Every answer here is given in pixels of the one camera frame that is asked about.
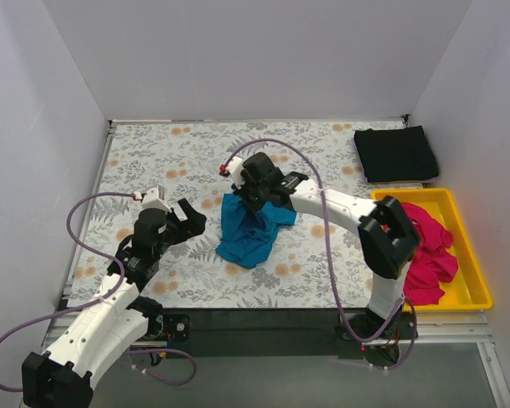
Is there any teal blue t shirt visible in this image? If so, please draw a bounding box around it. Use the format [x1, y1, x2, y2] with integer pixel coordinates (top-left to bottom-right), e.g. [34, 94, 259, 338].
[216, 194, 297, 269]

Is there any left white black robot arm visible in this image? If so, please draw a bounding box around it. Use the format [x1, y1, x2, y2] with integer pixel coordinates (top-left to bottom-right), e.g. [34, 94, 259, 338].
[21, 190, 207, 407]

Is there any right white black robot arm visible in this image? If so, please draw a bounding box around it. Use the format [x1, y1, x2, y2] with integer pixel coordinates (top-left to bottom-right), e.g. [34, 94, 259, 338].
[220, 152, 421, 343]

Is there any floral patterned table mat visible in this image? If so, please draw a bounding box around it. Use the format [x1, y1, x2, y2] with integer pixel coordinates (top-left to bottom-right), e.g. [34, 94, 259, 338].
[66, 120, 426, 309]

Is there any folded black t shirt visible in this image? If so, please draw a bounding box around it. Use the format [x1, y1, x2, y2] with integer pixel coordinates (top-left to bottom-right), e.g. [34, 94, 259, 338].
[354, 126, 439, 184]

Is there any magenta pink t shirt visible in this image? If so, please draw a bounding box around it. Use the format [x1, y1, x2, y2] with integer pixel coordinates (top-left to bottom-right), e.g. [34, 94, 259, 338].
[402, 202, 458, 306]

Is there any yellow plastic tray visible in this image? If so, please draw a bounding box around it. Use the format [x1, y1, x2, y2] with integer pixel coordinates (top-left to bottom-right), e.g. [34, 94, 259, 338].
[371, 188, 493, 312]

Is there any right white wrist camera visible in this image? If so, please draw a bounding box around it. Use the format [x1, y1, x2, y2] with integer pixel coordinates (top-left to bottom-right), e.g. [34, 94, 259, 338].
[219, 156, 245, 189]

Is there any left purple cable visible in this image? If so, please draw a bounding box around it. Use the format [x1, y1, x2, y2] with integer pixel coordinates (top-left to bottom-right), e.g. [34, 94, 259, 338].
[0, 191, 198, 393]

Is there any purple cable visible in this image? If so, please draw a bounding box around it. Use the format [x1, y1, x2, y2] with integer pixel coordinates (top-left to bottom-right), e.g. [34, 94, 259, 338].
[220, 138, 419, 371]
[0, 191, 198, 393]

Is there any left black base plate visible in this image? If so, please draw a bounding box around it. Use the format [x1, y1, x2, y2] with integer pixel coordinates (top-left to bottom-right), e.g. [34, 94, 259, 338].
[139, 314, 191, 342]

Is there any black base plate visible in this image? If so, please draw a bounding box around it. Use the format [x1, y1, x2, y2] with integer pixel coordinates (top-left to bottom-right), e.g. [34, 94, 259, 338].
[139, 314, 191, 342]
[335, 309, 418, 341]

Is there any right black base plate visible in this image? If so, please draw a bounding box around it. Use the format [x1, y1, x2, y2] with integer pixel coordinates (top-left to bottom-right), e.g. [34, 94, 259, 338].
[335, 309, 418, 341]

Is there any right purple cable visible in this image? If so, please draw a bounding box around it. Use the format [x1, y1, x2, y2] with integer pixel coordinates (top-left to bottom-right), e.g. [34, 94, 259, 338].
[220, 138, 419, 371]

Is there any aluminium frame rail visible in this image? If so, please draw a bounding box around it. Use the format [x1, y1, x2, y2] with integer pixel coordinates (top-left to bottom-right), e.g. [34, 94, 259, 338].
[42, 309, 494, 346]

